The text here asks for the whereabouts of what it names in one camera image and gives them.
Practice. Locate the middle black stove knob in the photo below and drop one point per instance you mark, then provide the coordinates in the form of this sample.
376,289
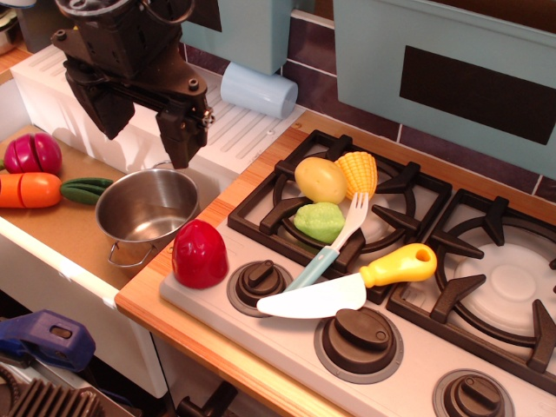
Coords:
359,346

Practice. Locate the light blue plastic cup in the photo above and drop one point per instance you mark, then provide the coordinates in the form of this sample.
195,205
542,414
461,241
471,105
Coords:
271,95

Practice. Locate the black stove knob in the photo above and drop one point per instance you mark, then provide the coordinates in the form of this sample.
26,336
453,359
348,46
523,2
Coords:
359,346
254,281
468,393

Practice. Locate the left black burner grate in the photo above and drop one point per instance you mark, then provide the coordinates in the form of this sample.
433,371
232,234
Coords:
403,208

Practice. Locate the grey toy stove top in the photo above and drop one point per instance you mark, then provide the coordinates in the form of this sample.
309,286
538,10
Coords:
288,345

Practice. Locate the blue clamp handle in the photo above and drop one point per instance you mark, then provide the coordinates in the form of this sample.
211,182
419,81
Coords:
49,337

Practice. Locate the black burner grate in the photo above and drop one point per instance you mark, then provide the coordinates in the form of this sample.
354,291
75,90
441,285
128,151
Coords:
403,208
493,293

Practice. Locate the yellow toy corn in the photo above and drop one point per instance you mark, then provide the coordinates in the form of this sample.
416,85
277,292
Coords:
361,173

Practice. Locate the right black stove knob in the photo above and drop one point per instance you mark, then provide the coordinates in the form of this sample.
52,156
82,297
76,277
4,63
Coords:
468,393

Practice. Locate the left black stove knob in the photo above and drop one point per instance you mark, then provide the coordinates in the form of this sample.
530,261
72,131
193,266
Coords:
254,281

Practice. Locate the stainless steel pot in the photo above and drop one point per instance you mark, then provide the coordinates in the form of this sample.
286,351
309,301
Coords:
141,213

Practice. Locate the right black burner grate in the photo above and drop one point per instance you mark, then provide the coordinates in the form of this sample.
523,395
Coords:
493,293

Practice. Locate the purple toy onion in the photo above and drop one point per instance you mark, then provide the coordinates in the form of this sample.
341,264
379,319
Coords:
38,152

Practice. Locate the toy knife yellow handle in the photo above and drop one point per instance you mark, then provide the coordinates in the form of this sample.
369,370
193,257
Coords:
306,298

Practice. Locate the white toy sink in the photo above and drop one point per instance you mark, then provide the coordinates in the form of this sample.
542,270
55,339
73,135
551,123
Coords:
57,258

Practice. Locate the light blue range hood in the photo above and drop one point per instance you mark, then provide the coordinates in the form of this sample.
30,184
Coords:
253,34

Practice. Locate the red toy bell pepper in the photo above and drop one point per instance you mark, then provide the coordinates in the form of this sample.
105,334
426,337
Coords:
199,257

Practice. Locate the light blue cabinet door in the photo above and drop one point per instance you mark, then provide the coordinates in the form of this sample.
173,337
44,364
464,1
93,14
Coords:
480,82

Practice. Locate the white and blue toy fork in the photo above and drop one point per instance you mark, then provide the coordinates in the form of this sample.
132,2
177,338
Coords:
356,215

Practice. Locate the orange toy carrot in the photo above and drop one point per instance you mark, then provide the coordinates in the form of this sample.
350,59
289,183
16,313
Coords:
40,190

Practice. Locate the yellow toy sweet potato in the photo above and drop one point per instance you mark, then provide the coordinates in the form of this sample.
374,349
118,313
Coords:
321,180

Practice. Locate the green toy lettuce piece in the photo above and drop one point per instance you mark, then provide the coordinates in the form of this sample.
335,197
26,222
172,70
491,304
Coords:
322,221

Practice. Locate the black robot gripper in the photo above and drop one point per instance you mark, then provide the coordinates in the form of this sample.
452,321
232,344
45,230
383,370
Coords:
123,53

